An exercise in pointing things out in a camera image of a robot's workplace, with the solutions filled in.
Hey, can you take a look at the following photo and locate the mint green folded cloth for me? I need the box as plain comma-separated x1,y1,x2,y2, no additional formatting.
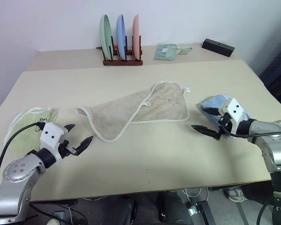
154,43,180,60

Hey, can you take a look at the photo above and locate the white sneaker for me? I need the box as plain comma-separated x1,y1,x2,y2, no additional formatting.
223,185,246,203

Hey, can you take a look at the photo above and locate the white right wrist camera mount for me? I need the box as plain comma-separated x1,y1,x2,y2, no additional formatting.
219,97,246,135

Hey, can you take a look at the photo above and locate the black rectangular box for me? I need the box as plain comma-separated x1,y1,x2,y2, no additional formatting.
201,38,236,58

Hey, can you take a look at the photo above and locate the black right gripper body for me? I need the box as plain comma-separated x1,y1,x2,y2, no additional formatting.
218,112,234,139

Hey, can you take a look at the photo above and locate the light blue towel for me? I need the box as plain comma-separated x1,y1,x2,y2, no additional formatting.
198,94,252,139

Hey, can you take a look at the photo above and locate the blue plate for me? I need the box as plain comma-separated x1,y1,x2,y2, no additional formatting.
116,14,127,61

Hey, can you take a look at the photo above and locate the dark wooden plate rack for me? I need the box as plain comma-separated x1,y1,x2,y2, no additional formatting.
102,35,144,67

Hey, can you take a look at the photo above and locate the black table leg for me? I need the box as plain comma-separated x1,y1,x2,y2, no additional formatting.
188,200,218,225

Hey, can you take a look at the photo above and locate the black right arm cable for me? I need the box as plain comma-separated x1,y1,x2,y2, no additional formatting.
221,125,281,138

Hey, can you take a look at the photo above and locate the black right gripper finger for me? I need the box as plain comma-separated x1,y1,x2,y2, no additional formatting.
202,107,222,116
191,125,221,141

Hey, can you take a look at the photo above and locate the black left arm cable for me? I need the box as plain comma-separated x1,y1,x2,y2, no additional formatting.
0,121,44,196

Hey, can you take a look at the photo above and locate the pink plate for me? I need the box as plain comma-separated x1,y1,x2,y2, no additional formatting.
132,14,141,61

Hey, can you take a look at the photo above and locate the green plate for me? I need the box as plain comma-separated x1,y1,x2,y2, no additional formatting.
99,14,114,61

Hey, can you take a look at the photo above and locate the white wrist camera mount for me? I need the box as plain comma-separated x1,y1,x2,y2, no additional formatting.
39,122,69,163
219,97,246,135

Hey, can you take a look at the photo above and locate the light green towel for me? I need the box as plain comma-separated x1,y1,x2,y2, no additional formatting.
3,106,59,155

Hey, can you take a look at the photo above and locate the beige towel with white trim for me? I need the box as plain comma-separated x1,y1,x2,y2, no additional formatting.
75,80,191,143

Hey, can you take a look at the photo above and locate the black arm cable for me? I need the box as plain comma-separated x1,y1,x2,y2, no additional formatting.
221,125,281,138
0,121,44,196

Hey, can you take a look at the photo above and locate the dark chair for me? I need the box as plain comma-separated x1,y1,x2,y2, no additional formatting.
259,38,281,100

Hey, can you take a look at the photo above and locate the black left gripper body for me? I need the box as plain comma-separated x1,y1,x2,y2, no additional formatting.
59,139,77,158

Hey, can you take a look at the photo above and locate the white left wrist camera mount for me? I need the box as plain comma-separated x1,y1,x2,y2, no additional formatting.
39,122,69,163

